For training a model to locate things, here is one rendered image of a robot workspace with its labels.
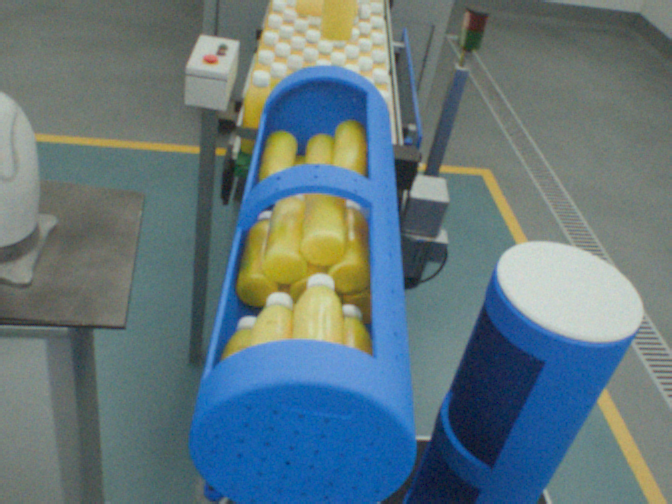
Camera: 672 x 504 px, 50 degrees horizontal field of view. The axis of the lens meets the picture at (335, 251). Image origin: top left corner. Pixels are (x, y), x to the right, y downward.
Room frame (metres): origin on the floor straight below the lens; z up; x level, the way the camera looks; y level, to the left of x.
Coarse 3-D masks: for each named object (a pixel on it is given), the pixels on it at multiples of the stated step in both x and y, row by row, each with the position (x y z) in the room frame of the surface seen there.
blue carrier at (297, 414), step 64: (320, 128) 1.40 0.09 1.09; (384, 128) 1.27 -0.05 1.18; (256, 192) 0.97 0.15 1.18; (320, 192) 0.95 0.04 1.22; (384, 192) 1.02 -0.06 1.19; (384, 256) 0.84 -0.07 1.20; (384, 320) 0.70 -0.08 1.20; (256, 384) 0.54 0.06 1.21; (320, 384) 0.55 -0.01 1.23; (384, 384) 0.58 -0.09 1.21; (192, 448) 0.53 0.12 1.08; (256, 448) 0.54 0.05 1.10; (320, 448) 0.55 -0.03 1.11; (384, 448) 0.55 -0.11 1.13
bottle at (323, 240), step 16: (320, 208) 0.95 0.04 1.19; (336, 208) 0.96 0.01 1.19; (304, 224) 0.92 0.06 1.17; (320, 224) 0.90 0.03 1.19; (336, 224) 0.91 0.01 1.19; (304, 240) 0.88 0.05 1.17; (320, 240) 0.88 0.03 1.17; (336, 240) 0.88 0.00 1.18; (304, 256) 0.88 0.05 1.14; (320, 256) 0.89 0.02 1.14; (336, 256) 0.88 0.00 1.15
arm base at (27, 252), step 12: (48, 216) 0.97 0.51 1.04; (36, 228) 0.89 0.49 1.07; (48, 228) 0.94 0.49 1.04; (24, 240) 0.86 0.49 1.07; (36, 240) 0.89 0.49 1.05; (0, 252) 0.82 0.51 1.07; (12, 252) 0.83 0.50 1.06; (24, 252) 0.85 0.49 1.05; (36, 252) 0.87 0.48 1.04; (0, 264) 0.82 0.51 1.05; (12, 264) 0.83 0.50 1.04; (24, 264) 0.84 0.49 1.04; (0, 276) 0.80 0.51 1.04; (12, 276) 0.81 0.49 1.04; (24, 276) 0.81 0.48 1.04; (24, 288) 0.80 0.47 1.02
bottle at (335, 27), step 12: (324, 0) 1.53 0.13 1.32; (336, 0) 1.51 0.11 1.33; (348, 0) 1.52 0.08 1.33; (324, 12) 1.52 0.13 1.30; (336, 12) 1.51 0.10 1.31; (348, 12) 1.52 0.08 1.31; (324, 24) 1.52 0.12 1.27; (336, 24) 1.51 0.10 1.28; (348, 24) 1.52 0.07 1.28; (324, 36) 1.52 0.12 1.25; (336, 36) 1.51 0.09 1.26; (348, 36) 1.52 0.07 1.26
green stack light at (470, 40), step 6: (462, 30) 1.87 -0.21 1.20; (468, 30) 1.86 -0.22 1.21; (462, 36) 1.87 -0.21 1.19; (468, 36) 1.86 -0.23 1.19; (474, 36) 1.86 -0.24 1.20; (480, 36) 1.86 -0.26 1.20; (462, 42) 1.86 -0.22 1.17; (468, 42) 1.86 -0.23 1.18; (474, 42) 1.86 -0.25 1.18; (480, 42) 1.87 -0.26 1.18; (468, 48) 1.86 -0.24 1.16; (474, 48) 1.86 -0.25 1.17
